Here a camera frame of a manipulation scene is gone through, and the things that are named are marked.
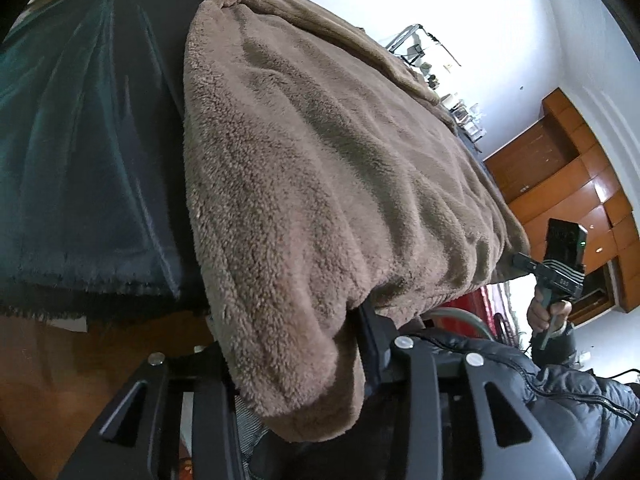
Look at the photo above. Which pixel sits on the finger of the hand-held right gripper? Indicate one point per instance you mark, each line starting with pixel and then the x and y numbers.
pixel 525 264

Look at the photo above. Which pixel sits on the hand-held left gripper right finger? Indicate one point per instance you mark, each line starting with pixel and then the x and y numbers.
pixel 380 355

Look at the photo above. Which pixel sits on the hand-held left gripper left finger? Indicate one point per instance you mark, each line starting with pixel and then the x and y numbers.
pixel 200 410

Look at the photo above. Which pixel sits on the brown fleece sweater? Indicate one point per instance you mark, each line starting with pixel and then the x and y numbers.
pixel 310 185

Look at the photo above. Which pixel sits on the person's right forearm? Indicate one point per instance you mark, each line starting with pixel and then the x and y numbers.
pixel 560 347

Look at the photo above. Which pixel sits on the person's right hand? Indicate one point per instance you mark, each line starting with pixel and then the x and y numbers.
pixel 537 317

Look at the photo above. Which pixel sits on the floral purple red blanket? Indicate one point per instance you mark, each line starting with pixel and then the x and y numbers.
pixel 480 300

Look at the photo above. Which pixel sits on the silver metal tube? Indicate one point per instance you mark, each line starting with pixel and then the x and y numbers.
pixel 460 314

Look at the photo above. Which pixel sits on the wooden wardrobe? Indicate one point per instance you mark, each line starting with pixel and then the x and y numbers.
pixel 550 175

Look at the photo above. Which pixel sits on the black puffer jacket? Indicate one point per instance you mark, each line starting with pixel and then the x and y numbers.
pixel 550 410

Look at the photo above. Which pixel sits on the black bed cover cloth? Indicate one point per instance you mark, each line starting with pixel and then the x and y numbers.
pixel 100 135

